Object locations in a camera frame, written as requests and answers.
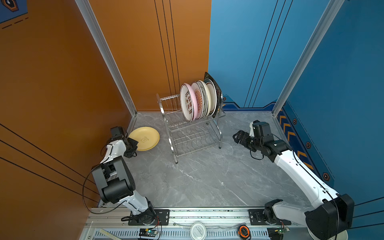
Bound white plate green red rim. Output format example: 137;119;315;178
205;79;217;116

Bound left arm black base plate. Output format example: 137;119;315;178
128;209;170;226

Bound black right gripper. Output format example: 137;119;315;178
231;129;263;152

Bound orange black tape measure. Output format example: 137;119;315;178
238;225;252;240

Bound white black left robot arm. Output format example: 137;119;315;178
91;127;156;225

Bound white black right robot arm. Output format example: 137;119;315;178
233;120;355;240

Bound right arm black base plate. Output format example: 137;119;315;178
248;209;292;226

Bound yellow round plate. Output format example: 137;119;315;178
129;127;160;152

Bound black floral square plate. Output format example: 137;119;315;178
204;72;223;118

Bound steel wire dish rack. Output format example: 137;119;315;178
156;95;226;164

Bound white plate orange sunburst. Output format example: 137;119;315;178
192;81;204;120

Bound white plate green quatrefoil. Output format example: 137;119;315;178
197;80;209;119

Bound green circuit board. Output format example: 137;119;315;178
138;229;160;240

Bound white round lid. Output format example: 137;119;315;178
190;222;207;240

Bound cream round plate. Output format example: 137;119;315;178
203;81;213;117

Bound pink round plate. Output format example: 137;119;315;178
190;85;198;121

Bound white plate black characters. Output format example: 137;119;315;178
180;84;195;122

